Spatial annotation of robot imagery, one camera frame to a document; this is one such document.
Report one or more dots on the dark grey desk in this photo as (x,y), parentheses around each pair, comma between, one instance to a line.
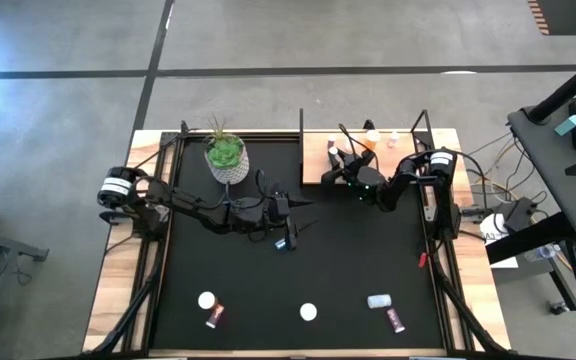
(558,180)

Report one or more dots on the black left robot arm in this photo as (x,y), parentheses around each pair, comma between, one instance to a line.
(203,212)

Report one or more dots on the red brown medicine bottle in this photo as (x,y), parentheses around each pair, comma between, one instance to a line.
(215,315)

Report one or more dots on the small red tag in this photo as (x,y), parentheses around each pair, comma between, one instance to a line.
(422,260)

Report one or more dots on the black table mat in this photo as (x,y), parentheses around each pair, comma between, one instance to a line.
(318,280)

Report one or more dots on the large amber bottle yellow capsules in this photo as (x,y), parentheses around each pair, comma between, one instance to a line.
(308,311)

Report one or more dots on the black power supply box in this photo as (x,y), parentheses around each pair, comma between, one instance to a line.
(519,214)

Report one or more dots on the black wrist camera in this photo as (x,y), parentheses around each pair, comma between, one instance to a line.
(280,207)
(354,164)

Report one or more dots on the blue bottle with red capsules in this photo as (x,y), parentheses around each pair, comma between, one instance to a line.
(334,151)

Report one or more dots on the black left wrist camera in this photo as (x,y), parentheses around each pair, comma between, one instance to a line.
(280,207)

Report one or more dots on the small amber medicine bottle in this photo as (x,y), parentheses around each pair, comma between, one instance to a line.
(372,137)

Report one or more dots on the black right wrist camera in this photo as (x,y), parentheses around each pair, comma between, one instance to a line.
(354,164)

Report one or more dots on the small black floor object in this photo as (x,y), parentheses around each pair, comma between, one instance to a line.
(559,308)

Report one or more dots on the black pole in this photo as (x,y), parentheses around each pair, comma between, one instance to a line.
(568,89)

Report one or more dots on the pale clear medicine bottle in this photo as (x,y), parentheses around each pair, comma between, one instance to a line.
(379,301)

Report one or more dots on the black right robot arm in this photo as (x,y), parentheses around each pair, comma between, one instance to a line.
(403,182)

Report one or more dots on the pink medicine bottle white cap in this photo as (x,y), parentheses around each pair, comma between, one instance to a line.
(393,140)

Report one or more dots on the white paper sheet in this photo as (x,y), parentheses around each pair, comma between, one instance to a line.
(493,235)

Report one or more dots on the teal box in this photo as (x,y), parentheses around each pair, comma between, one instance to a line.
(568,125)

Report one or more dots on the clear water bottle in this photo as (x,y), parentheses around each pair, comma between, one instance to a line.
(540,253)

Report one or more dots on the succulent in triangle-patterned pot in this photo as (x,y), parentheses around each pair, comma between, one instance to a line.
(225,155)

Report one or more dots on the upright bottle with white cap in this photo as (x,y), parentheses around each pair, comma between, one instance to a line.
(207,300)

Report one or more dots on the maroon medicine bottle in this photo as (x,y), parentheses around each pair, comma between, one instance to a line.
(395,320)

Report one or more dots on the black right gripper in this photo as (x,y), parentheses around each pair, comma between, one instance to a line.
(329,177)

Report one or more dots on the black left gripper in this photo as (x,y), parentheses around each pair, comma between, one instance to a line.
(291,235)

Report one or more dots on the blue medicine bottle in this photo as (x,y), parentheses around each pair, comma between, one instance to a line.
(280,244)

